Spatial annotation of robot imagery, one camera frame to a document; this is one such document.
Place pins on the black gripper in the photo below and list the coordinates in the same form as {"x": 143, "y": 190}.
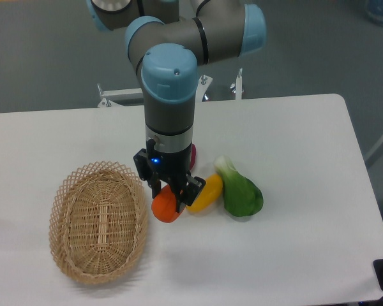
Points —
{"x": 155, "y": 166}

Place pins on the orange toy fruit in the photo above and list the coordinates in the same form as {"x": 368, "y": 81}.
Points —
{"x": 164, "y": 206}

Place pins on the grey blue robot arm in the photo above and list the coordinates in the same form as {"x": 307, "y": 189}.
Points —
{"x": 165, "y": 53}

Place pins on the yellow toy pepper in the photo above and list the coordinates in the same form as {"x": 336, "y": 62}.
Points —
{"x": 211, "y": 192}

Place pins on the red toy fruit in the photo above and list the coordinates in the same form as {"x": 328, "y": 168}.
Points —
{"x": 193, "y": 156}

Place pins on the green toy bok choy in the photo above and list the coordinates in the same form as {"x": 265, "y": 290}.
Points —
{"x": 241, "y": 197}

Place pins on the woven wicker basket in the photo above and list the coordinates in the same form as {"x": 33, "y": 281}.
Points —
{"x": 98, "y": 223}

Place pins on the blue object in corner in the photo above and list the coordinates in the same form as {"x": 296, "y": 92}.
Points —
{"x": 374, "y": 11}

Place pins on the white metal frame right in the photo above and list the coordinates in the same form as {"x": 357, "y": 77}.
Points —
{"x": 205, "y": 81}

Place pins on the white metal frame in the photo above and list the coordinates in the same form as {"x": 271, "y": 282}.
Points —
{"x": 205, "y": 81}
{"x": 121, "y": 97}

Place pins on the white metal frame left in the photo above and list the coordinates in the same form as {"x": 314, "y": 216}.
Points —
{"x": 121, "y": 97}

